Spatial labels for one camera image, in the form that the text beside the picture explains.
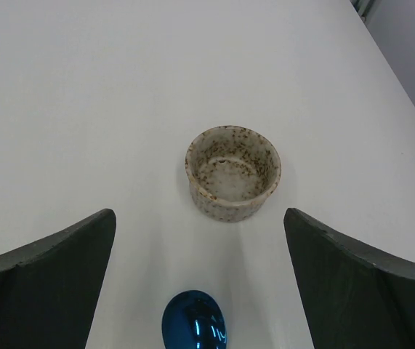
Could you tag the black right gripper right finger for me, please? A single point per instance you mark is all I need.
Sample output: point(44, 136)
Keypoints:
point(353, 294)

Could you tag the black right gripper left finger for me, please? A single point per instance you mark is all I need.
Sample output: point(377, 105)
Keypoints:
point(49, 288)

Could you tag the blue metallic spoon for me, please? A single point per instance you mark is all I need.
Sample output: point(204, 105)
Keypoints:
point(193, 320)

